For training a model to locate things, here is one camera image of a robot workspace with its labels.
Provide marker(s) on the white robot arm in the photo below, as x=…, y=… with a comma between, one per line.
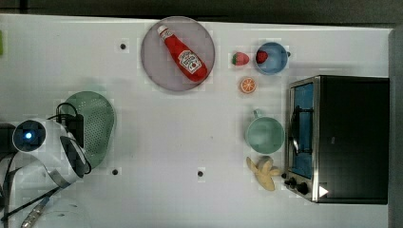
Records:
x=39, y=159

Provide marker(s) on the toaster oven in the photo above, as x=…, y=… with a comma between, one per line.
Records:
x=337, y=139

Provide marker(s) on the strawberry in blue bowl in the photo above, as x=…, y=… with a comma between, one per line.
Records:
x=261, y=56

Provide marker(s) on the black object at left edge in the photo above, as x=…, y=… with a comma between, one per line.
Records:
x=6, y=144

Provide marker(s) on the red ketchup bottle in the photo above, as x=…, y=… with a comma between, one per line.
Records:
x=188, y=62

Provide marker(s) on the toy peeled banana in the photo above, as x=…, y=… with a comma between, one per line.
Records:
x=264, y=174

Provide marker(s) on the green mug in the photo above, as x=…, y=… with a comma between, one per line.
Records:
x=265, y=135

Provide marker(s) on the toy strawberry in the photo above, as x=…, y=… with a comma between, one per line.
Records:
x=240, y=59

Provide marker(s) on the blue bowl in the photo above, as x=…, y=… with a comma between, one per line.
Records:
x=277, y=60

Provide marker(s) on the grey round plate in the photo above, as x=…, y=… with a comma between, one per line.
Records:
x=157, y=61

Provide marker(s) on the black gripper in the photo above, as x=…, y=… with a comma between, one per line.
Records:
x=75, y=125

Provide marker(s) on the toy orange half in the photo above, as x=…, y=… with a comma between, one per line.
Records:
x=248, y=85

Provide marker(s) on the green plastic strainer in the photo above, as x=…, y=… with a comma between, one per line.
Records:
x=98, y=122

